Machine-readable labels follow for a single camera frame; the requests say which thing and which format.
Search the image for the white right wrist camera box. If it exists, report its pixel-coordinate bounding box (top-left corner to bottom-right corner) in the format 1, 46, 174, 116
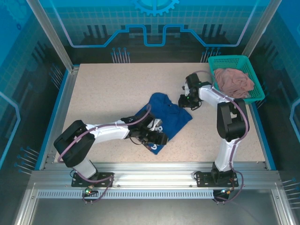
182, 79, 191, 95

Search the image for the teal plastic basket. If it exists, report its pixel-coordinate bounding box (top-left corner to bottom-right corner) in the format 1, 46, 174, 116
208, 55, 265, 105

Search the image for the aluminium table side rail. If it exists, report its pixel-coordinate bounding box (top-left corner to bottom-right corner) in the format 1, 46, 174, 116
43, 67, 79, 170

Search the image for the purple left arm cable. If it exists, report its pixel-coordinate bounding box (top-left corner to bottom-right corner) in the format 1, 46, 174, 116
57, 104, 153, 205

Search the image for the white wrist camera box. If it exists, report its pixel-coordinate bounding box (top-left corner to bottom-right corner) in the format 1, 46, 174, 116
182, 79, 191, 95
149, 118, 163, 132

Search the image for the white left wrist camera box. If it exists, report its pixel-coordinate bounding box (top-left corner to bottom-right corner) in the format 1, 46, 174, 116
149, 118, 163, 132

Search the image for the aluminium mounting rail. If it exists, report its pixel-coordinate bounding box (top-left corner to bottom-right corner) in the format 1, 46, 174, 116
30, 163, 281, 188

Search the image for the pink t-shirt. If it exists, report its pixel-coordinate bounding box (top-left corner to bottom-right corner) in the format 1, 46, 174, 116
213, 67, 255, 99

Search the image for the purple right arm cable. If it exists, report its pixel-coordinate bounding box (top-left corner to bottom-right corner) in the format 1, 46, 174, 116
195, 69, 249, 204

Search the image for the blue table edge strip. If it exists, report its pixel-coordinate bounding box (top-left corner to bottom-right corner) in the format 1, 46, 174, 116
35, 70, 71, 171

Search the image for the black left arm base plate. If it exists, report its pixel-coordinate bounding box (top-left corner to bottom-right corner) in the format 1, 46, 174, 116
71, 172, 115, 188

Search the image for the aluminium frame post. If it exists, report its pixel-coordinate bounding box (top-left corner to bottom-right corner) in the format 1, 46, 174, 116
25, 0, 79, 73
236, 0, 282, 72

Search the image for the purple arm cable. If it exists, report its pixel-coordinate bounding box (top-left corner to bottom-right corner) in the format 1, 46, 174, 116
195, 69, 249, 204
57, 104, 153, 205

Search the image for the blue t-shirt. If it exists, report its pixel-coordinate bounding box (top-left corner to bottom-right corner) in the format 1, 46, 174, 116
135, 92, 194, 155

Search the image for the slotted grey cable duct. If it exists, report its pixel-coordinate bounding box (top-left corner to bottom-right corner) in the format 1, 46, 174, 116
37, 190, 215, 199

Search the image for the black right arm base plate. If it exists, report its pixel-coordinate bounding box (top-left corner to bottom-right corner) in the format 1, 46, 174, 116
195, 172, 239, 188

